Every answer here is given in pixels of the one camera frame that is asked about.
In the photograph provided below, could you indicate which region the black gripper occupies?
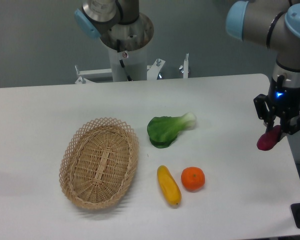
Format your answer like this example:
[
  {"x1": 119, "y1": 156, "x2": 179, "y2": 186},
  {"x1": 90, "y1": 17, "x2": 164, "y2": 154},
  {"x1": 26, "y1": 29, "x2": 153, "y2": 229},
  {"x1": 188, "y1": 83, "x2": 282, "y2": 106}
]
[{"x1": 253, "y1": 76, "x2": 300, "y2": 143}]

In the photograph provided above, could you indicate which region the purple sweet potato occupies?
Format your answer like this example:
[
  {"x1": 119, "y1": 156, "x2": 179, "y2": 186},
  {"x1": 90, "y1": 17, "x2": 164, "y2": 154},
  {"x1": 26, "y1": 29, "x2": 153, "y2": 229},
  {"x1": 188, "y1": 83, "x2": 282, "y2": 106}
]
[{"x1": 256, "y1": 125, "x2": 281, "y2": 151}]

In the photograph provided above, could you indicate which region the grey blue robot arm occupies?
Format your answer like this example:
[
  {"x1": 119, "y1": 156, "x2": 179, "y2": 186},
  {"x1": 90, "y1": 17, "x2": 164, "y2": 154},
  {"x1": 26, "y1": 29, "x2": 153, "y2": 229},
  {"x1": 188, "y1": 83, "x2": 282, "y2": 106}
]
[{"x1": 74, "y1": 0, "x2": 300, "y2": 141}]

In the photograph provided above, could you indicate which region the woven wicker basket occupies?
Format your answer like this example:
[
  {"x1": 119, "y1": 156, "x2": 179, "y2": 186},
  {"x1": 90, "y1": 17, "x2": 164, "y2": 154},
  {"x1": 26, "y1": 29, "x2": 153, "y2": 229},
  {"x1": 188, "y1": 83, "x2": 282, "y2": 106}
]
[{"x1": 59, "y1": 117, "x2": 139, "y2": 210}]

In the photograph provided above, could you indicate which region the orange tangerine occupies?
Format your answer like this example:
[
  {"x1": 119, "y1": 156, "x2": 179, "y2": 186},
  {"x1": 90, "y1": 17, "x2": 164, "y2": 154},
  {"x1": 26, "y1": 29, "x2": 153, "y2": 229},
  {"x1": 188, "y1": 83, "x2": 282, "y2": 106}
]
[{"x1": 181, "y1": 166, "x2": 206, "y2": 192}]

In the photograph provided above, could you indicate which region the green bok choy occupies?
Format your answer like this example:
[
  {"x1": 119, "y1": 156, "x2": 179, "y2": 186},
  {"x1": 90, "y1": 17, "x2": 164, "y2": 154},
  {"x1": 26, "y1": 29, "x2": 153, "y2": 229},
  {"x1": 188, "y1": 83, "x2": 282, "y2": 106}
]
[{"x1": 146, "y1": 112, "x2": 197, "y2": 149}]

